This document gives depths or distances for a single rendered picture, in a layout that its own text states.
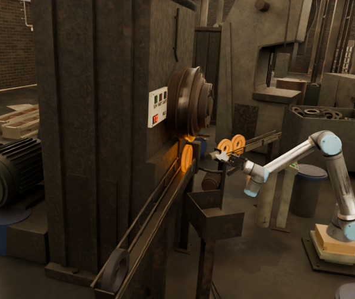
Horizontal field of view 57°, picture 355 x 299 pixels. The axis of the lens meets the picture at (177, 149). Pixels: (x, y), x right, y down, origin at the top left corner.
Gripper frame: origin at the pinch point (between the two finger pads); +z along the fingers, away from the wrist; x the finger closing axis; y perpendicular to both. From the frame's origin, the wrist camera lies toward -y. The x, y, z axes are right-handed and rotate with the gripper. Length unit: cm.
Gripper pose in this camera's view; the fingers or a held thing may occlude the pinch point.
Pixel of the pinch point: (216, 156)
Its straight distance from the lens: 229.0
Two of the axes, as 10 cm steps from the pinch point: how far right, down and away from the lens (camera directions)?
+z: -9.0, -4.1, 1.3
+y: 3.4, -8.6, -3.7
